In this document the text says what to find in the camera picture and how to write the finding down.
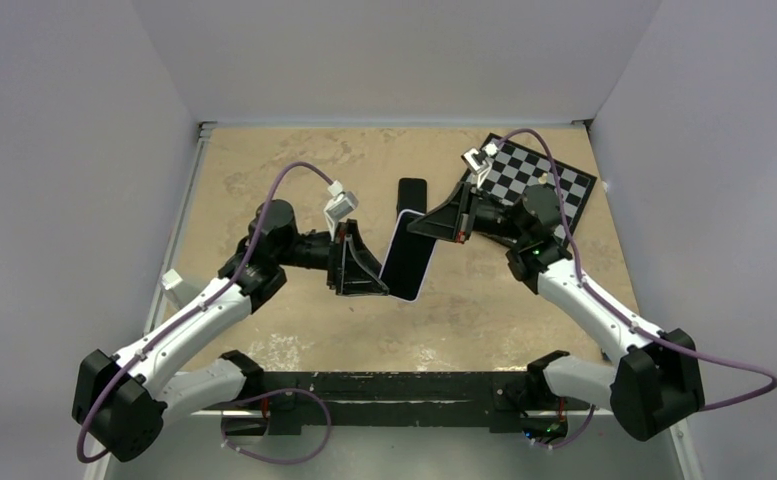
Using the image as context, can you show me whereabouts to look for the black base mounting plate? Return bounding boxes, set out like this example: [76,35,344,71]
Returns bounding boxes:
[226,371,588,435]

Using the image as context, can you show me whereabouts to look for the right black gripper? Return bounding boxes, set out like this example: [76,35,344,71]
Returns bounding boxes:
[407,181,528,244]

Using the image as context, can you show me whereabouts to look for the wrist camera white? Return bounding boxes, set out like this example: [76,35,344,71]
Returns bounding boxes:
[323,180,359,234]
[462,143,499,189]

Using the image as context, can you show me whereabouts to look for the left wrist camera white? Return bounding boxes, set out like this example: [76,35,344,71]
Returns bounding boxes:
[323,180,359,234]

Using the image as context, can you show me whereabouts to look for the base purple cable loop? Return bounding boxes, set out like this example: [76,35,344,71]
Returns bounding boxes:
[220,385,332,466]

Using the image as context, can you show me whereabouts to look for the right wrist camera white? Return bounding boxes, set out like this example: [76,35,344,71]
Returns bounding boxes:
[462,143,499,189]

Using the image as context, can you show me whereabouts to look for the black white chessboard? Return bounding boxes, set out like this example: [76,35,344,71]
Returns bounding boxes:
[481,140,597,233]

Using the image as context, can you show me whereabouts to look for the small white box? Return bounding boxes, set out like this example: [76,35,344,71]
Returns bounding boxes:
[159,269,183,290]

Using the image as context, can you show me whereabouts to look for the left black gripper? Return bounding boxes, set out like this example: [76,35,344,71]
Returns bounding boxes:
[274,218,389,295]

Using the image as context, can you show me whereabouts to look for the black phone on table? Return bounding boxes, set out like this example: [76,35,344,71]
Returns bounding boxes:
[396,177,428,215]

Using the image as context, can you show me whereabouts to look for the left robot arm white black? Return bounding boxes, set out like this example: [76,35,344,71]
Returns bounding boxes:
[72,193,389,463]

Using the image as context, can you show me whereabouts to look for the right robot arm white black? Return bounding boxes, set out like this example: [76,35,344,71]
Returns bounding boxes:
[408,182,705,441]

